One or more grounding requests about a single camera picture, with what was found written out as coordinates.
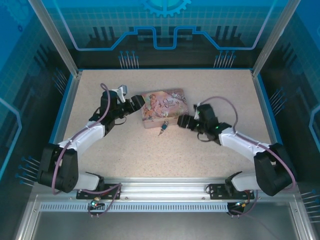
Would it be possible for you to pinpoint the pink illustrated tin box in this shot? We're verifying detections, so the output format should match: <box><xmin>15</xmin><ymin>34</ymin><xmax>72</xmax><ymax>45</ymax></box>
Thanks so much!
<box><xmin>140</xmin><ymin>87</ymin><xmax>189</xmax><ymax>130</ymax></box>

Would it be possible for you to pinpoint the grey metal front shelf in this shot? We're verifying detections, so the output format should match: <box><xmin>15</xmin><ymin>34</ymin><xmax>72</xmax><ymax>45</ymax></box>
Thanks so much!
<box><xmin>13</xmin><ymin>194</ymin><xmax>317</xmax><ymax>240</ymax></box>

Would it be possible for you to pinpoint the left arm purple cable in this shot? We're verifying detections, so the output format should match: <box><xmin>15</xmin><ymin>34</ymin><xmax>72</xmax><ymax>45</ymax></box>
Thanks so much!
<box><xmin>51</xmin><ymin>83</ymin><xmax>123</xmax><ymax>219</ymax></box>

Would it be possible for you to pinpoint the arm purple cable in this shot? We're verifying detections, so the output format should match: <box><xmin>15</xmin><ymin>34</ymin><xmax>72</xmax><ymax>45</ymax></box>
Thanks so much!
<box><xmin>51</xmin><ymin>83</ymin><xmax>123</xmax><ymax>219</ymax></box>
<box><xmin>199</xmin><ymin>96</ymin><xmax>298</xmax><ymax>219</ymax></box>

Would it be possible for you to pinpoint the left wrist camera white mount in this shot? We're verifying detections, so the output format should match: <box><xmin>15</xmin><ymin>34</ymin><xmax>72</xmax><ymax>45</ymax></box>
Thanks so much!
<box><xmin>115</xmin><ymin>85</ymin><xmax>129</xmax><ymax>102</ymax></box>

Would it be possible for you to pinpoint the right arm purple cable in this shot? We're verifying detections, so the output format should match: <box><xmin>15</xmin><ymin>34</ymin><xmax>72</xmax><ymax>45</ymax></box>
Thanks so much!
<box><xmin>199</xmin><ymin>96</ymin><xmax>298</xmax><ymax>219</ymax></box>

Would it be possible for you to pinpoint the left aluminium side rail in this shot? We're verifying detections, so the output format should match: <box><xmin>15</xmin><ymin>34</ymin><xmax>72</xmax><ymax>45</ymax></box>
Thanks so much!
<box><xmin>42</xmin><ymin>70</ymin><xmax>84</xmax><ymax>181</ymax></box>

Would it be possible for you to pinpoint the aluminium side rail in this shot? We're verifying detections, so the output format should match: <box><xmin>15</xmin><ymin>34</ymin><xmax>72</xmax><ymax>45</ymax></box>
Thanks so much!
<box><xmin>42</xmin><ymin>70</ymin><xmax>84</xmax><ymax>181</ymax></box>
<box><xmin>250</xmin><ymin>69</ymin><xmax>287</xmax><ymax>181</ymax></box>

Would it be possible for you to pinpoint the right aluminium side rail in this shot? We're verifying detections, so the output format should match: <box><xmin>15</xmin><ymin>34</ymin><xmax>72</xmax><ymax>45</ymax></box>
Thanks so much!
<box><xmin>250</xmin><ymin>69</ymin><xmax>287</xmax><ymax>181</ymax></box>

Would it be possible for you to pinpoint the aluminium front mounting rail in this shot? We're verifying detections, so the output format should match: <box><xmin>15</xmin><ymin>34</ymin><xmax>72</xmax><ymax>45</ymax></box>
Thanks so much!
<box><xmin>32</xmin><ymin>177</ymin><xmax>300</xmax><ymax>201</ymax></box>

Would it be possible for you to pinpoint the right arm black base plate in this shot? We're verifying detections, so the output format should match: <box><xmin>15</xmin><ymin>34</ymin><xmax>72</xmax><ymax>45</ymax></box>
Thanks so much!
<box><xmin>207</xmin><ymin>183</ymin><xmax>256</xmax><ymax>200</ymax></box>

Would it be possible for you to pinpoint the slotted grey cable duct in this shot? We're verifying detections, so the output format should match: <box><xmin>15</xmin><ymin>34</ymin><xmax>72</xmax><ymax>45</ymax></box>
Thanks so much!
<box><xmin>39</xmin><ymin>202</ymin><xmax>230</xmax><ymax>212</ymax></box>

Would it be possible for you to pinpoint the left aluminium frame post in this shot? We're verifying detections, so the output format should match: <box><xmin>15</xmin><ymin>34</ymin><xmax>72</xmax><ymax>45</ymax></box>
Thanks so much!
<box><xmin>27</xmin><ymin>0</ymin><xmax>84</xmax><ymax>77</ymax></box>

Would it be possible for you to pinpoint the aluminium frame post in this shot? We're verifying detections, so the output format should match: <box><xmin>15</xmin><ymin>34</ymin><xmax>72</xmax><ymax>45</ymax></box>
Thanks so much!
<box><xmin>250</xmin><ymin>0</ymin><xmax>295</xmax><ymax>78</ymax></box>
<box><xmin>27</xmin><ymin>0</ymin><xmax>84</xmax><ymax>77</ymax></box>

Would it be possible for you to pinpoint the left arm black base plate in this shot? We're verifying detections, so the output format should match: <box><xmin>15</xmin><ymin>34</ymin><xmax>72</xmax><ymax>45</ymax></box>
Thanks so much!
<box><xmin>75</xmin><ymin>183</ymin><xmax>123</xmax><ymax>200</ymax></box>

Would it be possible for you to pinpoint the right aluminium frame post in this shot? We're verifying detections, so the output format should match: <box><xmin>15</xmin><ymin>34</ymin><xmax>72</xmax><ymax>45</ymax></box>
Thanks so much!
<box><xmin>250</xmin><ymin>0</ymin><xmax>295</xmax><ymax>78</ymax></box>

